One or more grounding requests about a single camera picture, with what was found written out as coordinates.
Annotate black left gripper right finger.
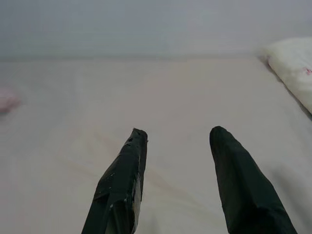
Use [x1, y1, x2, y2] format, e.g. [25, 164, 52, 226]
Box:
[209, 125, 298, 234]

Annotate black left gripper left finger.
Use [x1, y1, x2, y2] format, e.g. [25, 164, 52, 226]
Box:
[81, 127, 149, 234]

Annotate cream cartoon print quilt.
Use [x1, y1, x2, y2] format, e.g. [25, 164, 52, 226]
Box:
[262, 36, 312, 115]

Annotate pink patterned pillow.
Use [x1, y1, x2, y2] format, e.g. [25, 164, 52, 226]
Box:
[0, 87, 22, 115]

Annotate cream sheeted mattress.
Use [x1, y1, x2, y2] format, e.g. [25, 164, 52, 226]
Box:
[0, 57, 312, 234]

